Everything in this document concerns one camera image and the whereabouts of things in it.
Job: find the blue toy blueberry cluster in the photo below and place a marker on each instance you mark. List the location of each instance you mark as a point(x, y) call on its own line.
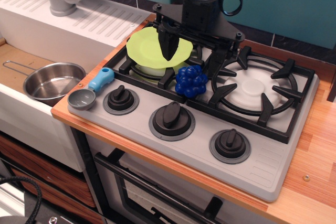
point(191, 81)

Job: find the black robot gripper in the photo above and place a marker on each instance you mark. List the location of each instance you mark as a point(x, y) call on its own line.
point(200, 22)

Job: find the black middle stove knob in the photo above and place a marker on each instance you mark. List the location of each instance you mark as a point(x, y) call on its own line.
point(172, 122)

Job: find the blue grey toy spoon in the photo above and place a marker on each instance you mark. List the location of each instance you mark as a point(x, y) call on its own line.
point(84, 99)

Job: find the black right stove knob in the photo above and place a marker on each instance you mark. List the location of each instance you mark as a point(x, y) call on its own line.
point(230, 147)

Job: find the black left stove knob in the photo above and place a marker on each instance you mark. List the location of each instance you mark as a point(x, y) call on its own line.
point(121, 101)

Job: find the lime green plastic plate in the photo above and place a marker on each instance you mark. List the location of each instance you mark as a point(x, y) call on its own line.
point(143, 47)

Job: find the black left burner grate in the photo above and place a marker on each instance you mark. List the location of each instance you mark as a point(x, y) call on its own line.
point(159, 81)

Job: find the oven door with handle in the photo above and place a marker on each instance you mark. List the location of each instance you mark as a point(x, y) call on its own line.
point(147, 194)

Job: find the black burner grate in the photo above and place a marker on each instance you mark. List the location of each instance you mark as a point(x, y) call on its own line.
point(159, 81)
point(261, 97)

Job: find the white toy sink unit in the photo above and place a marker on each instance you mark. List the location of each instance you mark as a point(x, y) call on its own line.
point(32, 37)

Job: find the black right burner grate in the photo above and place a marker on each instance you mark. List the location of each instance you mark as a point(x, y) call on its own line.
point(261, 97)

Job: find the black stove knob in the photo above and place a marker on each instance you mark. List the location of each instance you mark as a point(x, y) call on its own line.
point(230, 147)
point(121, 101)
point(172, 122)

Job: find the stainless steel pot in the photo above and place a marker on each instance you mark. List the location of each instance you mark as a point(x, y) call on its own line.
point(50, 83)

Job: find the wooden drawer front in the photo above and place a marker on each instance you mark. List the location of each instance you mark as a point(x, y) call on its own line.
point(61, 186)

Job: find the grey toy stove top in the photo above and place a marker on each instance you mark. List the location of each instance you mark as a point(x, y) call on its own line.
point(261, 174)

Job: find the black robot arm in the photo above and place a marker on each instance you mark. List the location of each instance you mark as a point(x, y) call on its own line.
point(202, 22)

